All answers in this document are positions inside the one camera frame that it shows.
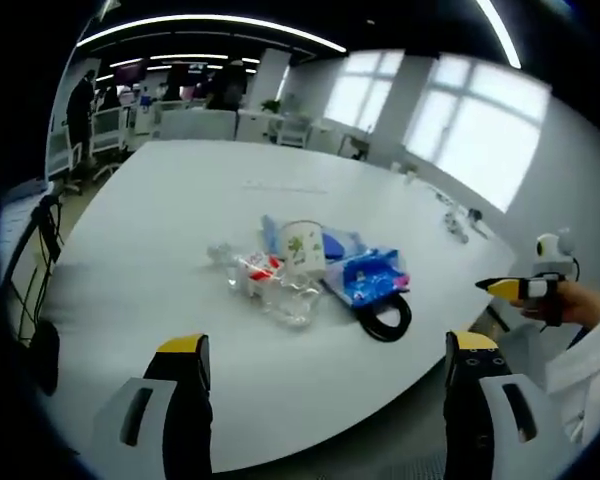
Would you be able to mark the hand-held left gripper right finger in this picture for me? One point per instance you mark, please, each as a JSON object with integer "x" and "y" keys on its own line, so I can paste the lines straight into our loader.
{"x": 472, "y": 400}

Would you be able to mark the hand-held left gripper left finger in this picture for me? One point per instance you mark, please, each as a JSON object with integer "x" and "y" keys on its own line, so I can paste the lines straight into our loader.
{"x": 180, "y": 400}

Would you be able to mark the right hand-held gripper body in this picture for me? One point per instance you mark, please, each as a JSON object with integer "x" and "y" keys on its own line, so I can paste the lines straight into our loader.
{"x": 547, "y": 270}

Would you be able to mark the blue patterned packet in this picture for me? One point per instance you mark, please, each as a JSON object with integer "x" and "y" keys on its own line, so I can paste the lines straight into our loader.
{"x": 370, "y": 280}

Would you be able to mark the clear plastic bottle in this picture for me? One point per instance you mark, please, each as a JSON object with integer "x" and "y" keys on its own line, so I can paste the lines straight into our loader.
{"x": 280, "y": 295}

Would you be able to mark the red and white wrapper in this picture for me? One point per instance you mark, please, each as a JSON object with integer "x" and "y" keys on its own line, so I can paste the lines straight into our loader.
{"x": 260, "y": 270}

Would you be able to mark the blue and white cloth pouch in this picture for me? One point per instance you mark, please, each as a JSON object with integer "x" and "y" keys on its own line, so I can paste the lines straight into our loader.
{"x": 340, "y": 242}

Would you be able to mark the white cup with green print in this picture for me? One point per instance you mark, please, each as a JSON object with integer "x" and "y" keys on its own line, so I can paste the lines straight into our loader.
{"x": 304, "y": 248}

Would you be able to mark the small items on table edge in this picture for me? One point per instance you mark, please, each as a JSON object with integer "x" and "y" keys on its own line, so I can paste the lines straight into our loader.
{"x": 460, "y": 217}

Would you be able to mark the person's right hand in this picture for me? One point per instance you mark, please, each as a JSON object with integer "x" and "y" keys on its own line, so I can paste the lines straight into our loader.
{"x": 577, "y": 302}

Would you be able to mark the window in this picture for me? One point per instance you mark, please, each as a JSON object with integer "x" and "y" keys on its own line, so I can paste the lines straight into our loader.
{"x": 477, "y": 125}

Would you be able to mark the white table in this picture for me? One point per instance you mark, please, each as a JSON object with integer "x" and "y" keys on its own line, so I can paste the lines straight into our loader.
{"x": 230, "y": 210}

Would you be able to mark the white office chair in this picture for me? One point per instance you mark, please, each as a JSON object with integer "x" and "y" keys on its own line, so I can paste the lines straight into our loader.
{"x": 107, "y": 132}

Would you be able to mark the white office desks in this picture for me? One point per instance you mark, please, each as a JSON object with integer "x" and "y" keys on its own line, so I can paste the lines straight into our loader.
{"x": 240, "y": 125}

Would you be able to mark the green potted plant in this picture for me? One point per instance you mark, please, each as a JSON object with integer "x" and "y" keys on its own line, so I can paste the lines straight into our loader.
{"x": 271, "y": 105}

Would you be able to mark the ceiling light strip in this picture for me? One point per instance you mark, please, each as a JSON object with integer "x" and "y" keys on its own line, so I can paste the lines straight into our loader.
{"x": 215, "y": 27}

